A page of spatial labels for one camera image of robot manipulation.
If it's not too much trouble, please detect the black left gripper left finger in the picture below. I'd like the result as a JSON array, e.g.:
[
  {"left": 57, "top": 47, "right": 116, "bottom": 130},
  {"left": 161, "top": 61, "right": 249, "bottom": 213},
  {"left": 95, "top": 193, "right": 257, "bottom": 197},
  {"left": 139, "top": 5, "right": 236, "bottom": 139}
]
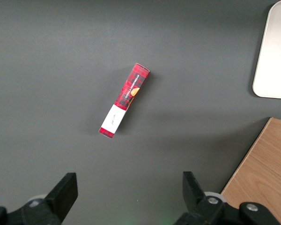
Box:
[{"left": 0, "top": 172, "right": 79, "bottom": 225}]

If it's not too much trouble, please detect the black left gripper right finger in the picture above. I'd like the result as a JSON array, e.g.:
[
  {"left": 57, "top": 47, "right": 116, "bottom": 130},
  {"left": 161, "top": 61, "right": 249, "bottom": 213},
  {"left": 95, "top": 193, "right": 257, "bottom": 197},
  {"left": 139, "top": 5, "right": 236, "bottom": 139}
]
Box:
[{"left": 174, "top": 171, "right": 281, "bottom": 225}]

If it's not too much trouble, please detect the white plastic tray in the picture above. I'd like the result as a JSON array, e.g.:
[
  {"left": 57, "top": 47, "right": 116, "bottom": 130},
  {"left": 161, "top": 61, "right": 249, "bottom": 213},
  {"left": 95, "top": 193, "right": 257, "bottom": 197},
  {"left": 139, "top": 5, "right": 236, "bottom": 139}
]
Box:
[{"left": 252, "top": 0, "right": 281, "bottom": 100}]

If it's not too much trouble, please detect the light wooden board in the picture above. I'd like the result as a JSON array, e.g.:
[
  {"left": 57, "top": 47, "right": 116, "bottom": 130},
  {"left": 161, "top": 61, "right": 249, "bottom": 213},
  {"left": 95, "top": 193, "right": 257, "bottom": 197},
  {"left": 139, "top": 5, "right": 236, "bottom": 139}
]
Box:
[{"left": 220, "top": 117, "right": 281, "bottom": 225}]

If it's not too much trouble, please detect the red tartan shortbread box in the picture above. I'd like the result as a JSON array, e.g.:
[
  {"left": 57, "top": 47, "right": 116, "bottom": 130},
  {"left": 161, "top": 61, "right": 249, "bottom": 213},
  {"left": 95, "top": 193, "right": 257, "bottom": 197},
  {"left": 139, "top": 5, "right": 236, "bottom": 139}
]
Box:
[{"left": 98, "top": 62, "right": 151, "bottom": 140}]

